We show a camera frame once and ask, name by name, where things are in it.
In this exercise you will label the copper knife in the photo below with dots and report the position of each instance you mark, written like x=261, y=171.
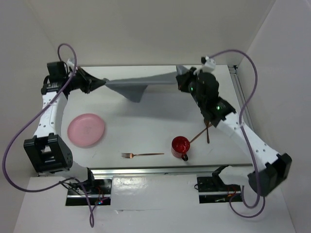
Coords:
x=200, y=133

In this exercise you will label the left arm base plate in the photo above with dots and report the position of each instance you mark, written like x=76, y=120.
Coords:
x=98, y=194

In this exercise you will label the grey cloth placemat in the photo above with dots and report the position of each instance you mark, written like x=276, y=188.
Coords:
x=133, y=88

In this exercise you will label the red mug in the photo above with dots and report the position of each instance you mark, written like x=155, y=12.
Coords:
x=179, y=147

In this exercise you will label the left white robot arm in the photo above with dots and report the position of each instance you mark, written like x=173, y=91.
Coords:
x=46, y=150

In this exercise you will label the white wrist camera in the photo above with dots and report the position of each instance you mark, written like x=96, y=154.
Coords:
x=71, y=64
x=207, y=64

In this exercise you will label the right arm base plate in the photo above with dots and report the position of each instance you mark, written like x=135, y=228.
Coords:
x=213, y=190

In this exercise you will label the pink plate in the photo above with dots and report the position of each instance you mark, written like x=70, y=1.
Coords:
x=86, y=130

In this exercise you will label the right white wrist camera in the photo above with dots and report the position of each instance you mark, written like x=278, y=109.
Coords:
x=207, y=64

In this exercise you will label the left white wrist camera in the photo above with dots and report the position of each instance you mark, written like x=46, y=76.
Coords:
x=71, y=64

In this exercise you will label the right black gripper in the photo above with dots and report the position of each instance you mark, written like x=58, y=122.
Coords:
x=183, y=79

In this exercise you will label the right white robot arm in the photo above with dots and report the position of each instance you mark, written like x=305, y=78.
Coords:
x=270, y=169

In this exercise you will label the copper spoon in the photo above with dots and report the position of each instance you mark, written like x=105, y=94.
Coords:
x=207, y=124

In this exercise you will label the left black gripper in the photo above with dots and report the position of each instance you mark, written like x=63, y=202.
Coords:
x=90, y=83

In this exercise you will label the copper fork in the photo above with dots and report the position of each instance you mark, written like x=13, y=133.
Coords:
x=131, y=155

